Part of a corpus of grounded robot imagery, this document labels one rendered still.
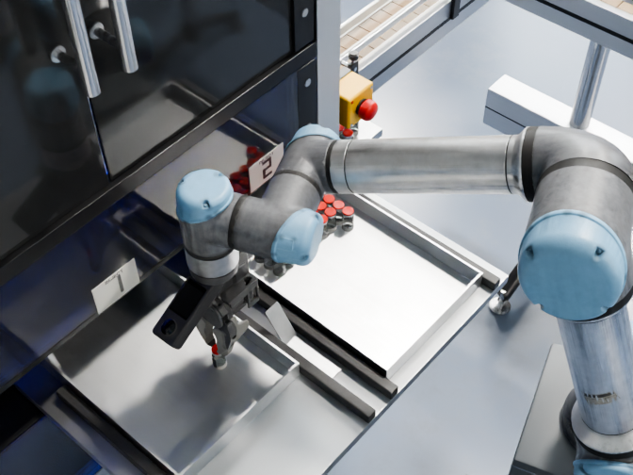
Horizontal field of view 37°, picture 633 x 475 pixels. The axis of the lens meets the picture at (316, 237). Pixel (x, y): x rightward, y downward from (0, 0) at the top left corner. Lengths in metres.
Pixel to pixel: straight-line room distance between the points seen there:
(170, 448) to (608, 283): 0.73
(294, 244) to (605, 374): 0.42
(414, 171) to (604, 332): 0.31
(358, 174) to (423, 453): 1.32
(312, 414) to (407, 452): 0.99
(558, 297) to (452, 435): 1.45
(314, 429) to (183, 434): 0.20
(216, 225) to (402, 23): 0.97
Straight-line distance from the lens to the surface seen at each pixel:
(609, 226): 1.08
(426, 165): 1.24
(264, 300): 1.61
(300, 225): 1.22
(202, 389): 1.54
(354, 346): 1.54
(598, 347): 1.21
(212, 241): 1.27
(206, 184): 1.25
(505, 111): 2.56
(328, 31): 1.61
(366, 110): 1.77
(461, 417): 2.55
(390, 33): 2.08
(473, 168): 1.22
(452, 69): 3.48
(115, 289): 1.51
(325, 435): 1.49
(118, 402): 1.55
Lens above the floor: 2.18
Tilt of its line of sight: 49 degrees down
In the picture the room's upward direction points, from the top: 1 degrees counter-clockwise
